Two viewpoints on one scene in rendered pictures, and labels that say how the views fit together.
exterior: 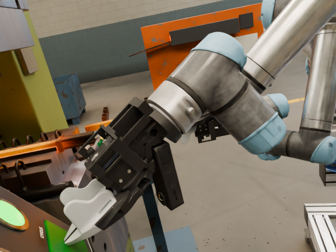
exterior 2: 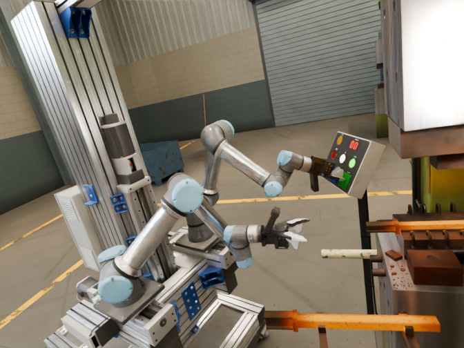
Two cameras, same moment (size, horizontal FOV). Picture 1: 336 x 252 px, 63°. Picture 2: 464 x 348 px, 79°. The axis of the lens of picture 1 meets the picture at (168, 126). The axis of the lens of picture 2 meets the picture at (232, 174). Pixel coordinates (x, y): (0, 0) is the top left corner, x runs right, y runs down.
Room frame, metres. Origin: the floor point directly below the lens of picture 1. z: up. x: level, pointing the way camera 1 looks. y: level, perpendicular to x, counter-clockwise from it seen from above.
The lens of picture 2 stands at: (1.73, 0.14, 1.59)
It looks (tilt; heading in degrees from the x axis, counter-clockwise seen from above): 17 degrees down; 202
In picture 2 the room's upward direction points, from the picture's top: 13 degrees counter-clockwise
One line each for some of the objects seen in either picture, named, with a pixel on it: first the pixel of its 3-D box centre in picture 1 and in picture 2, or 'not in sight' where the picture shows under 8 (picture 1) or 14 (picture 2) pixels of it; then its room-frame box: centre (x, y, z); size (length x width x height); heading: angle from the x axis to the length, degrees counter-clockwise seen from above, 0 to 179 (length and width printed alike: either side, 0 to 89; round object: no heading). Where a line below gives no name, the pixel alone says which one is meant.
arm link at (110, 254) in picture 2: not in sight; (116, 263); (0.96, -0.76, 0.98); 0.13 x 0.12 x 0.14; 39
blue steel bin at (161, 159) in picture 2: not in sight; (148, 163); (-3.19, -3.63, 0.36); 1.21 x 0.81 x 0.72; 76
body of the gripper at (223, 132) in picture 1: (212, 121); (274, 235); (0.74, -0.13, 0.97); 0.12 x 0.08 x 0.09; 89
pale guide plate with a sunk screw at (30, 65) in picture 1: (23, 48); not in sight; (1.04, 0.45, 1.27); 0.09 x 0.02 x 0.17; 179
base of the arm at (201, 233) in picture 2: not in sight; (199, 227); (0.48, -0.62, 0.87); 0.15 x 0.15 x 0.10
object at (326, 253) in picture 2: not in sight; (366, 253); (0.37, 0.23, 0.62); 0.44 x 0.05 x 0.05; 89
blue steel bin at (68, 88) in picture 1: (43, 104); not in sight; (4.62, 1.99, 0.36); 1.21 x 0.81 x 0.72; 94
